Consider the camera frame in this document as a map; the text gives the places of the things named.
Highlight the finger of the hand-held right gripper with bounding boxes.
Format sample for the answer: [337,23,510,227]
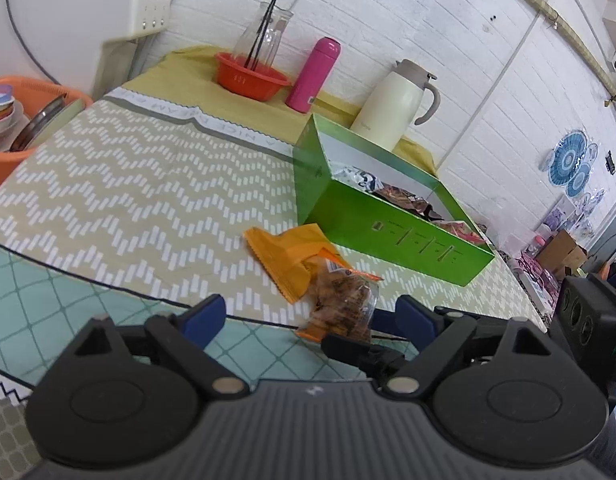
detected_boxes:
[320,309,419,382]

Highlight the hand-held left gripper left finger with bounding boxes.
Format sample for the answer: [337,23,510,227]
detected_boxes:
[74,295,249,402]

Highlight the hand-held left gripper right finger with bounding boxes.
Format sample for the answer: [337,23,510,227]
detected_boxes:
[382,296,552,402]

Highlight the green cardboard box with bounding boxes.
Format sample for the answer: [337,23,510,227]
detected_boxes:
[292,112,497,288]

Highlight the dark brown glossy snack bag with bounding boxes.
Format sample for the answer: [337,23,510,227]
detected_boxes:
[377,185,445,222]

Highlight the red snack bag gold print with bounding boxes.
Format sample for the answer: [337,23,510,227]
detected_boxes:
[437,219,490,247]

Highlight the orange snack packet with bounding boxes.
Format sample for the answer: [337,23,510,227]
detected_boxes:
[243,223,355,305]

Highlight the white and blue snack packet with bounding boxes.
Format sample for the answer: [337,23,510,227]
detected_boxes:
[347,167,382,194]

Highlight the patterned tablecloth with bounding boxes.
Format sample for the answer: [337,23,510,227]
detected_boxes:
[0,86,550,413]

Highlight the cream thermal jug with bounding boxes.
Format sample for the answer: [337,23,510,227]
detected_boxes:
[349,58,441,153]

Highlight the red plastic colander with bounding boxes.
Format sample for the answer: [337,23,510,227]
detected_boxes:
[215,51,293,103]

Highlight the orange plastic basket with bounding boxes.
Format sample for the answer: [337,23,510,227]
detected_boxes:
[0,75,94,197]

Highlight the yellow cloth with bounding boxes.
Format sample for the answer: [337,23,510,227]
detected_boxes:
[119,44,439,182]

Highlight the metal lid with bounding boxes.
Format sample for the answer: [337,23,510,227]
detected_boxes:
[10,95,86,154]

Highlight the pink thermos bottle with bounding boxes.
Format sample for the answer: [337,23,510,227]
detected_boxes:
[285,36,342,114]

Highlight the stacked bowls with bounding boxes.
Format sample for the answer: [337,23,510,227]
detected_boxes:
[0,84,29,152]

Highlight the black straws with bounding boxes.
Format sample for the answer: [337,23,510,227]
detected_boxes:
[245,0,280,71]

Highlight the glass carafe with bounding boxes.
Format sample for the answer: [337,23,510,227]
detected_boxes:
[232,1,294,69]

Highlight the white countertop water dispenser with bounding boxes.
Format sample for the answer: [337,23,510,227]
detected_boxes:
[0,0,195,107]

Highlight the blue decorative wall plates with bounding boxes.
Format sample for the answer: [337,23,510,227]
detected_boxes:
[539,129,607,209]

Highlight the white wall conduit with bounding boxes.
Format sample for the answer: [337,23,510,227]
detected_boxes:
[439,0,564,172]

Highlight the yellowish wall rod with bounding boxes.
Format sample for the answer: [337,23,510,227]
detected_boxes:
[479,0,616,107]

